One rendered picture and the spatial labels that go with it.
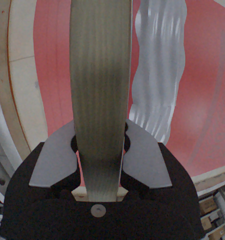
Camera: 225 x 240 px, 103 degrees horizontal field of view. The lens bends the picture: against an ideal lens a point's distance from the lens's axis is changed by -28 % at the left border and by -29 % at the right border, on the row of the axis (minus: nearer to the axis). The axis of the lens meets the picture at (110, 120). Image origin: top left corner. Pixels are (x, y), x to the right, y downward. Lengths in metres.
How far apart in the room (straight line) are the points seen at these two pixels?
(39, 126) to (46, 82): 0.07
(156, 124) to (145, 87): 0.06
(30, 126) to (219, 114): 0.36
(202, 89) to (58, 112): 0.23
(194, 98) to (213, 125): 0.09
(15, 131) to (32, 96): 0.07
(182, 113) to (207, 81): 0.07
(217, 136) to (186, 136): 0.10
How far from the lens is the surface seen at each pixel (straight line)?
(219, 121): 0.30
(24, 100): 0.21
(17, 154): 0.24
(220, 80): 0.26
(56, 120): 0.20
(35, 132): 0.23
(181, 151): 0.27
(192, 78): 0.21
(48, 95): 0.19
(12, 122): 0.22
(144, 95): 0.17
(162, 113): 0.19
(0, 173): 0.30
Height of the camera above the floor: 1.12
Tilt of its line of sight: 62 degrees down
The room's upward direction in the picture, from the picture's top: 174 degrees clockwise
